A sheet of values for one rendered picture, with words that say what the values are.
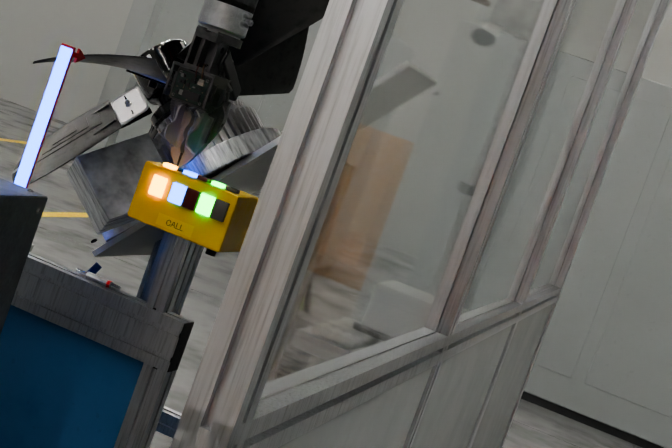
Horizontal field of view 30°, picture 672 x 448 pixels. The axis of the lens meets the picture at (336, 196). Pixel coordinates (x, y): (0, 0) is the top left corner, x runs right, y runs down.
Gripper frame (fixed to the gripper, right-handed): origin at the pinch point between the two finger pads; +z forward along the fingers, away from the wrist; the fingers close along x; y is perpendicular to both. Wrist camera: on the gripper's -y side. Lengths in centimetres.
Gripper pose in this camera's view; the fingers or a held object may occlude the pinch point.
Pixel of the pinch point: (182, 159)
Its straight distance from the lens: 193.6
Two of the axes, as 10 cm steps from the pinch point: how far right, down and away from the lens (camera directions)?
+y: -2.6, -0.3, -9.6
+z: -3.4, 9.4, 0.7
